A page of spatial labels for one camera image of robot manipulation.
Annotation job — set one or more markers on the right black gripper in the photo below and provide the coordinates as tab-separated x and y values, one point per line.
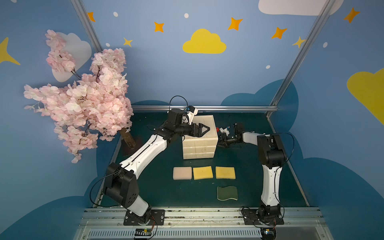
224	139

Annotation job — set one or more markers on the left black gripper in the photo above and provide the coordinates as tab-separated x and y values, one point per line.
195	130

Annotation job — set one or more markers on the cream drawer cabinet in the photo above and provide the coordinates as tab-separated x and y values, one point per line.
204	147

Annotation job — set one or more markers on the yellow sponge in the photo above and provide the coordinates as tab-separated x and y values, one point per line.
201	173
225	173

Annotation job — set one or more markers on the pink white sponge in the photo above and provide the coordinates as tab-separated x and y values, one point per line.
182	173

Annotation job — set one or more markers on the green scouring sponge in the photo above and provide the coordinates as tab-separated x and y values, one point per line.
227	193

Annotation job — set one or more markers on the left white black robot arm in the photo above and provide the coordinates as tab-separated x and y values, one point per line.
121	182

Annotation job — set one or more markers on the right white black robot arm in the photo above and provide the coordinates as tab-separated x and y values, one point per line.
272	156

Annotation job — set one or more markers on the right small circuit board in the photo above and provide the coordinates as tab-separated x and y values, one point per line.
268	234

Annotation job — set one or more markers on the pink cherry blossom tree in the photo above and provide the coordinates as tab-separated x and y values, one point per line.
94	107

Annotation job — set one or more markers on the left green circuit board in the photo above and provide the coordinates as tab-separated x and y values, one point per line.
143	234

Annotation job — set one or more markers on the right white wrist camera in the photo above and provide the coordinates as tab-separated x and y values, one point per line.
225	131

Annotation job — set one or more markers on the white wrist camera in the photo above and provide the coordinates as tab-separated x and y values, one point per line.
225	131
191	112

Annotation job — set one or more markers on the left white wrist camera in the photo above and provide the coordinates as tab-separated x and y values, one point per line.
191	112

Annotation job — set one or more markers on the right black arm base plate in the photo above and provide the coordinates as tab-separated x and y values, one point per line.
251	217

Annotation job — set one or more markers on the dark tree base plate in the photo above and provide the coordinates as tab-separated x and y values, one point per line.
130	146

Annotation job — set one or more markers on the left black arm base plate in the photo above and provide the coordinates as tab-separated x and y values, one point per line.
151	217

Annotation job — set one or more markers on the aluminium front rail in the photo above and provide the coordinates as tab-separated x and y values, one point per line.
202	224

